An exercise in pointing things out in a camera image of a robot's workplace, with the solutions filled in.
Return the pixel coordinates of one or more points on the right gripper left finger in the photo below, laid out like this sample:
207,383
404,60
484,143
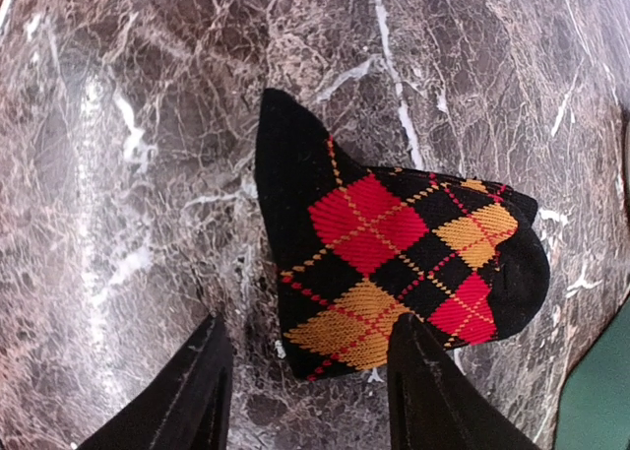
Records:
186,406

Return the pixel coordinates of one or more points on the green compartment tray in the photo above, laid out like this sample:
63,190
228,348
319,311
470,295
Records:
594,404

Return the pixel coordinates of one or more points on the black orange argyle sock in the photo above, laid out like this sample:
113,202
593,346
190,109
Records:
358,246

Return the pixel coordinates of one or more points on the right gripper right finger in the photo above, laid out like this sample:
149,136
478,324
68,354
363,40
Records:
432,405

